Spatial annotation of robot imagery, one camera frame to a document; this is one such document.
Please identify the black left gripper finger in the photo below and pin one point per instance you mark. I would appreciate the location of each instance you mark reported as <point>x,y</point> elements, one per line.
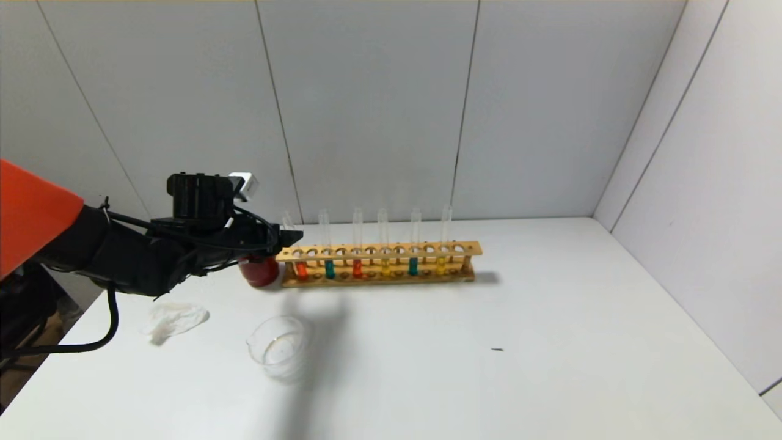
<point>290,233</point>
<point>292,242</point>

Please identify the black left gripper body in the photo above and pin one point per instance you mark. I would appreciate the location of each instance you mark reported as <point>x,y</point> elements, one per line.
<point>273,237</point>

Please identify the glass test tube red liquid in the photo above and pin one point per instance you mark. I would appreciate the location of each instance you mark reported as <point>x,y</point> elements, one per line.
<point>357,267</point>
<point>301,271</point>

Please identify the glass test tube blue liquid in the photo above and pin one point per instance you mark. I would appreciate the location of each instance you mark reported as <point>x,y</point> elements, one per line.
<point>330,269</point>
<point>413,266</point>

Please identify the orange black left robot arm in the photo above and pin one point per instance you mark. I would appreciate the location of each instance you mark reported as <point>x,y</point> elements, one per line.
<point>36,214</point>

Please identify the wooden test tube rack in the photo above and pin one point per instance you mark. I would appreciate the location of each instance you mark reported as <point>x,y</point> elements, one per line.
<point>366,282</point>

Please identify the glass test tube yellow liquid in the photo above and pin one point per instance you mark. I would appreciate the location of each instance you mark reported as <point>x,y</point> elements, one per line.
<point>441,264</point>
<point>385,266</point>

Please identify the red cylindrical cup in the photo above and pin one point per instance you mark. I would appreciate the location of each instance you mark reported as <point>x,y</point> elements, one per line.
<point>259,275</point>

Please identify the clear glass dish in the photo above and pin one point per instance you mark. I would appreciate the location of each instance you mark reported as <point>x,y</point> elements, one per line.
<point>281,348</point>

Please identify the crumpled white tissue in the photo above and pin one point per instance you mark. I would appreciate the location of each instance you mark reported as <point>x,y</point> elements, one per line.
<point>174,319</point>

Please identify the white grey bundled object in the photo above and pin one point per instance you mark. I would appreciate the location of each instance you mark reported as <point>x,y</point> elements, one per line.
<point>70,315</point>

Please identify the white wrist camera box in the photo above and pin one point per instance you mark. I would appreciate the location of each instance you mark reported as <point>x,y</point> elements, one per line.
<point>244,185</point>

